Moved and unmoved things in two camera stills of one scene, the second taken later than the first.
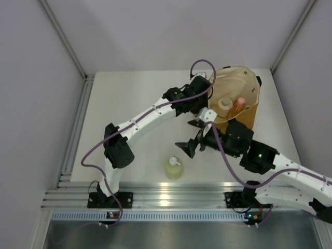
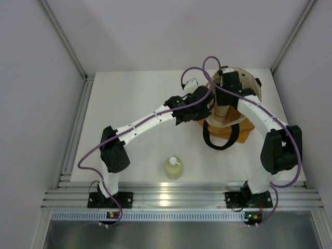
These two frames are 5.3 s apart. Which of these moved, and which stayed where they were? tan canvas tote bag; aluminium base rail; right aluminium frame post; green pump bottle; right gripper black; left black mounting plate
Moved: tan canvas tote bag; right gripper black
Stayed: aluminium base rail; green pump bottle; left black mounting plate; right aluminium frame post
